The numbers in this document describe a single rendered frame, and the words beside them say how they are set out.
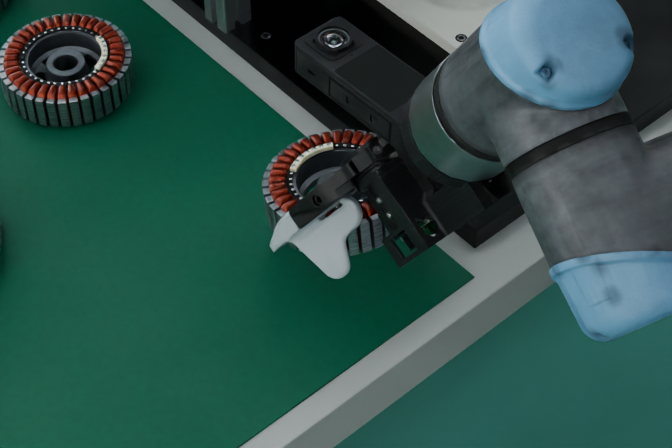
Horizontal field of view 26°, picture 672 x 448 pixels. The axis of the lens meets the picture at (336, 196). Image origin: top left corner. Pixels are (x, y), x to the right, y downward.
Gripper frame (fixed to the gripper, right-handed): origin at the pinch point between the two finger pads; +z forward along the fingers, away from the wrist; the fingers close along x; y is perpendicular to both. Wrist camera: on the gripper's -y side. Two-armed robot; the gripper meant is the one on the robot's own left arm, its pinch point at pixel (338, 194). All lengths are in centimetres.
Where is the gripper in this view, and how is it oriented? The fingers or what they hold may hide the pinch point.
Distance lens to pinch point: 108.6
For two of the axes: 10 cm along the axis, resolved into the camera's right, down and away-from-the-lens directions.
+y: 5.6, 8.2, -0.7
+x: 7.6, -4.8, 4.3
